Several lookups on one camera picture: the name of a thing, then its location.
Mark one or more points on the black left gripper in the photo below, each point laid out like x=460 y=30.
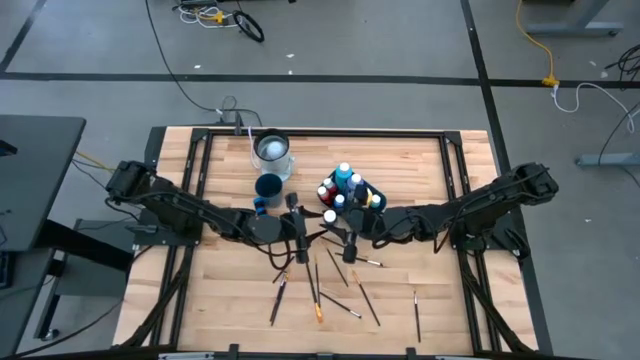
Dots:
x=301 y=235

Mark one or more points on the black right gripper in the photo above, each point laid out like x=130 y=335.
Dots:
x=365 y=225

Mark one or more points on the small black paint bottle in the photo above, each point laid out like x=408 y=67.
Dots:
x=329 y=216

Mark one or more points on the small red paint bottle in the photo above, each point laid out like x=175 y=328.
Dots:
x=328 y=184
x=323 y=192

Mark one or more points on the large yellow paint bottle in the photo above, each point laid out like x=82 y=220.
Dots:
x=369 y=197

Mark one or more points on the small teal paint bottle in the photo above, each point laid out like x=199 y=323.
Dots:
x=375 y=201

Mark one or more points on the large lavender paint bottle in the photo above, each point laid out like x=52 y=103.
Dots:
x=355 y=180

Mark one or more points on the black paintbrush gold ferrule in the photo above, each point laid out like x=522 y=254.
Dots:
x=285 y=282
x=365 y=298
x=337 y=268

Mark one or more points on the blue-grey plastic caddy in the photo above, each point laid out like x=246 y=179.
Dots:
x=382 y=195

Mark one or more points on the large teal paint bottle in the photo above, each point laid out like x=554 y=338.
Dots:
x=343 y=170

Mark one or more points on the dark teal brush cup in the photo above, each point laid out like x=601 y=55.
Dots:
x=269 y=185

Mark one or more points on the wide orange-bristle paintbrush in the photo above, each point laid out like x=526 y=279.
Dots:
x=318 y=314

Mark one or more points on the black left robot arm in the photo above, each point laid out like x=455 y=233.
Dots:
x=175 y=207

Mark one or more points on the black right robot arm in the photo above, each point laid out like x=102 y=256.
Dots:
x=475 y=205

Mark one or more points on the black table clamp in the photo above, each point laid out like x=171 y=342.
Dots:
x=233 y=351
x=411 y=352

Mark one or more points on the grey desk base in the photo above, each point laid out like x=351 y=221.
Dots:
x=100 y=285

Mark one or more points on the grey table foot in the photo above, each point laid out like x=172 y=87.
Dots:
x=610 y=159

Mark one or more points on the grey table base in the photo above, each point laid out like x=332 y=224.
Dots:
x=575 y=27

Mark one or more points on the black aluminium rig frame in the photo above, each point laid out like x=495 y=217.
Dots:
x=325 y=133

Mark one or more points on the silver aluminium bracket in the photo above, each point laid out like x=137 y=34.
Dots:
x=457 y=358
x=185 y=356

